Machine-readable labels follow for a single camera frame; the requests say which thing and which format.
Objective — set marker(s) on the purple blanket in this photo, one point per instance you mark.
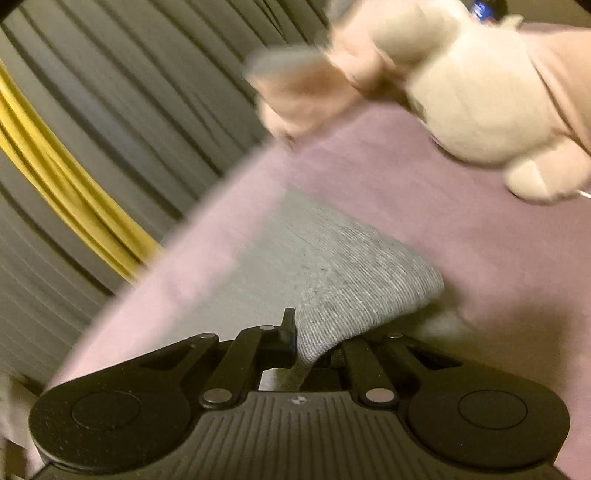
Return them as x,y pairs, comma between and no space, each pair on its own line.
392,175

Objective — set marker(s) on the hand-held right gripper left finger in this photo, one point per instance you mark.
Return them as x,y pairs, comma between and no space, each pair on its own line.
287,344

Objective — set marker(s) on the pink plush toy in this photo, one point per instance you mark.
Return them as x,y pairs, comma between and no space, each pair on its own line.
471,92

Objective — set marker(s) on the grey curtain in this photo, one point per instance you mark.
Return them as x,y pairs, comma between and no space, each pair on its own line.
37,277
138,83

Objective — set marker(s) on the yellow curtain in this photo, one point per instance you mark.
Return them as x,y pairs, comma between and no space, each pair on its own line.
60,184

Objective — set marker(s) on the dark blue object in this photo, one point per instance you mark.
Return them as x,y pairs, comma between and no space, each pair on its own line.
484,10

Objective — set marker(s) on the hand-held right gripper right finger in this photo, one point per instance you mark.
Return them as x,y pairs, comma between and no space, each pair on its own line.
359,362

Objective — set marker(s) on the grey pants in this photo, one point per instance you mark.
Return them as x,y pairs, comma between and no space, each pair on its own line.
360,277

